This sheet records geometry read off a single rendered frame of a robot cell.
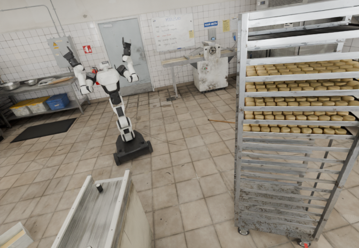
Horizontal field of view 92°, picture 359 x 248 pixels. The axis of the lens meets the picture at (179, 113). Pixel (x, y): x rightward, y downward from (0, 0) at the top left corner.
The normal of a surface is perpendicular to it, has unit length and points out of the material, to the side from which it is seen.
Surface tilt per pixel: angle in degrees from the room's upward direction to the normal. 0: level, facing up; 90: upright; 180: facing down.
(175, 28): 90
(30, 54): 90
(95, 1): 90
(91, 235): 0
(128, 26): 90
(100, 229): 0
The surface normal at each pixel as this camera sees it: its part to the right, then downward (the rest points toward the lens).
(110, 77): 0.42, 0.38
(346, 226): -0.13, -0.87
